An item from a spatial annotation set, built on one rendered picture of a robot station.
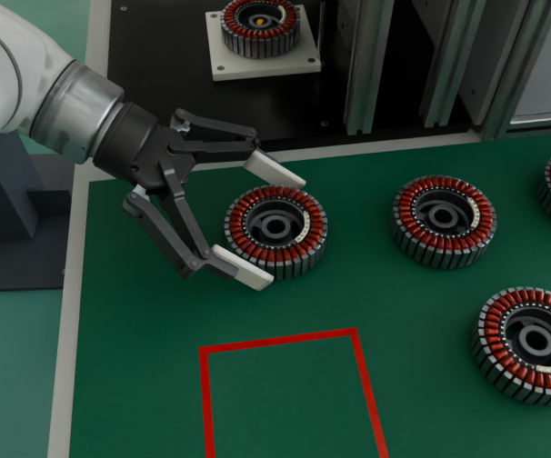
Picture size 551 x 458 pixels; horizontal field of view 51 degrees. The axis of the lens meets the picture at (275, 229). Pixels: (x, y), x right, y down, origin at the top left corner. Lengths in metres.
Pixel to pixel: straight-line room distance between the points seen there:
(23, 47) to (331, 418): 0.43
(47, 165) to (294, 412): 1.43
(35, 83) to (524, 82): 0.53
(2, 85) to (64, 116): 0.09
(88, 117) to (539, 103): 0.54
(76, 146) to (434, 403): 0.42
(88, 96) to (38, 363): 1.01
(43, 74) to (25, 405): 1.01
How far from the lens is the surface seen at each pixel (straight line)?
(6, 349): 1.56
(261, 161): 0.66
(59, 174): 1.83
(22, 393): 1.49
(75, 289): 0.66
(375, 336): 0.60
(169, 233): 0.56
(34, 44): 0.59
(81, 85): 0.59
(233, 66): 0.83
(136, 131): 0.58
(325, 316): 0.61
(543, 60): 0.77
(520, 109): 0.81
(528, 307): 0.62
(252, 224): 0.65
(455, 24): 0.69
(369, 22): 0.65
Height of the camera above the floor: 1.28
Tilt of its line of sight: 53 degrees down
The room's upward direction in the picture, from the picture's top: straight up
